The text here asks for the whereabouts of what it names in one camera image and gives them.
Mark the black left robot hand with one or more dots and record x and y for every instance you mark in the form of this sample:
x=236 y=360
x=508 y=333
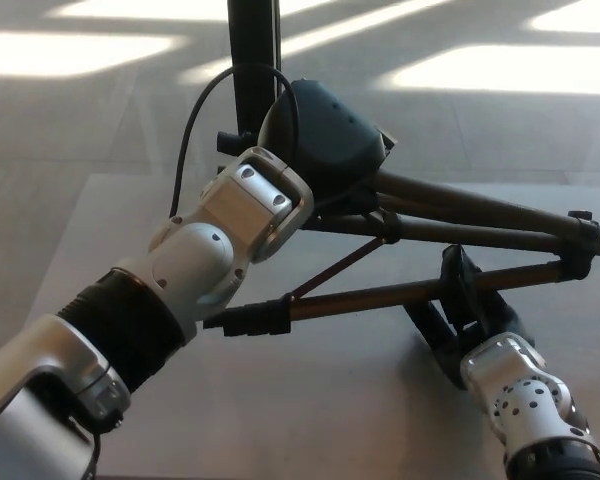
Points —
x=330 y=135

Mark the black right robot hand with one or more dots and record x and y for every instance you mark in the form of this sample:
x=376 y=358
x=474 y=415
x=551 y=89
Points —
x=447 y=350

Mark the bronze tripod with black fittings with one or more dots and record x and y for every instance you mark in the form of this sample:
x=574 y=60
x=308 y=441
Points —
x=370 y=297

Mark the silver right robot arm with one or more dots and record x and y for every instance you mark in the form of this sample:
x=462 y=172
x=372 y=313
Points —
x=525 y=400

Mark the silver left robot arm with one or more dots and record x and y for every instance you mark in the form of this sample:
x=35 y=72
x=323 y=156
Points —
x=190 y=260

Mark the black upright post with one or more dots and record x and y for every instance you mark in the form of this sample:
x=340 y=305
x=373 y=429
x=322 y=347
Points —
x=250 y=35

